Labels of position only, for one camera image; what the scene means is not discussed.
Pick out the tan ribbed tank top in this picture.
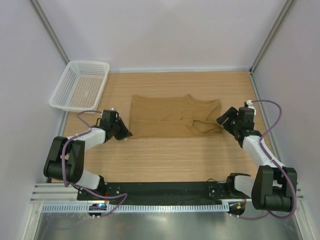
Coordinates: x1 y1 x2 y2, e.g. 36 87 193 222
129 94 223 139

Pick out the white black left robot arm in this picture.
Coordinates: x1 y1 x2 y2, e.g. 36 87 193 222
43 109 132 200

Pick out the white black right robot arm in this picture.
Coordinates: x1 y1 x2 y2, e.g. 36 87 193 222
216 106 298 216

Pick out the white perforated plastic basket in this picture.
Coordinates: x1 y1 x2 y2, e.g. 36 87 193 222
49 60 110 113

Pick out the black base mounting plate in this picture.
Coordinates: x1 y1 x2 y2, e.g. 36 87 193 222
76 181 256 206

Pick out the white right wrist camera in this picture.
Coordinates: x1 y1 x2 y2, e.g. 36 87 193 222
244 100 257 116

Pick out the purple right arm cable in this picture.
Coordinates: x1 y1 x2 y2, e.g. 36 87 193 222
228 99 298 221

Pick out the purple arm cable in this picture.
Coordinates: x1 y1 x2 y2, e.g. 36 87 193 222
61 109 128 217
228 99 298 221

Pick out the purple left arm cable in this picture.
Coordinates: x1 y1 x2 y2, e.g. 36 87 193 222
61 109 128 217

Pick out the slotted grey cable duct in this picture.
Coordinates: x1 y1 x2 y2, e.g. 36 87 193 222
41 202 229 214

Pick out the aluminium frame rail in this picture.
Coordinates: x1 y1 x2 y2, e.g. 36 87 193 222
29 182 305 205

